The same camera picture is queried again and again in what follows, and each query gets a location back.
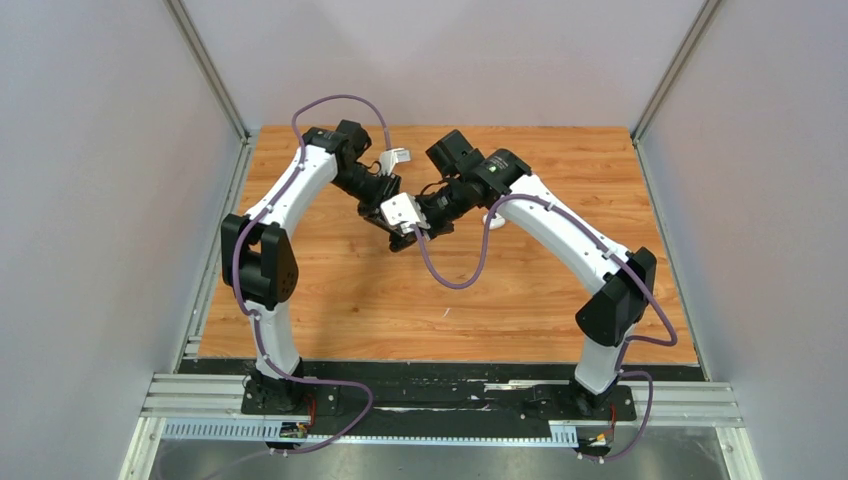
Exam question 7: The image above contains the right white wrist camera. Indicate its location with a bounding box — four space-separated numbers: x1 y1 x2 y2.
380 192 430 235

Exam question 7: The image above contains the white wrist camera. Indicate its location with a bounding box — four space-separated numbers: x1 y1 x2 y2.
377 148 411 176
380 192 430 235

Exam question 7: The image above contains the left aluminium corner post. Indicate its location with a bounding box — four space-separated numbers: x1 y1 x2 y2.
164 0 251 144

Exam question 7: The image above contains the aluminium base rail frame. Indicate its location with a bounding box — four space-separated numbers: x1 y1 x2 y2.
120 358 761 479

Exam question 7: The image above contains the aluminium corner post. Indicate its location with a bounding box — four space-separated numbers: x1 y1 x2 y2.
630 0 724 146
164 0 251 144

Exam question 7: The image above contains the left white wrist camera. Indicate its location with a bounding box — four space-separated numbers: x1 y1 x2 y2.
377 148 411 176

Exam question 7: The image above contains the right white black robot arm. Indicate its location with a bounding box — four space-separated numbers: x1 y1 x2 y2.
415 130 657 418

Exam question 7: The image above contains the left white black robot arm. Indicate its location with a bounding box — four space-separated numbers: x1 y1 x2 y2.
220 120 411 414

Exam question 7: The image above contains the right aluminium corner post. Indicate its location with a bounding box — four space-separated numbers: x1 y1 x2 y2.
630 0 724 146

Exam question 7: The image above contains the white earbud charging case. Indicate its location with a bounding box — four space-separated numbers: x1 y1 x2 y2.
482 212 507 230

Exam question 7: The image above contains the black earbud charging case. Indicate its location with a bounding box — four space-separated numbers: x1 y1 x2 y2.
389 232 417 253

